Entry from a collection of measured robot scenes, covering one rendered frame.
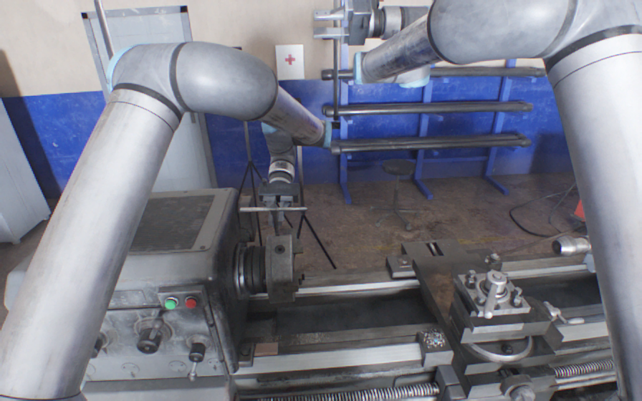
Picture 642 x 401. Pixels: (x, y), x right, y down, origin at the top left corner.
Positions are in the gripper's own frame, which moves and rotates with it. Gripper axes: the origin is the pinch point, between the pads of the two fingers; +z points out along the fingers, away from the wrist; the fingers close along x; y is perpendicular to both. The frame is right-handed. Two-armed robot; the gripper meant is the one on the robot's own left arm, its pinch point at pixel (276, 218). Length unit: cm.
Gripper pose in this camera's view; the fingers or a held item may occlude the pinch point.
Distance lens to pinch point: 104.2
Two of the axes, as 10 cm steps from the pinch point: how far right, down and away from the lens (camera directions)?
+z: -0.1, 7.7, -6.4
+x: 10.0, 0.1, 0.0
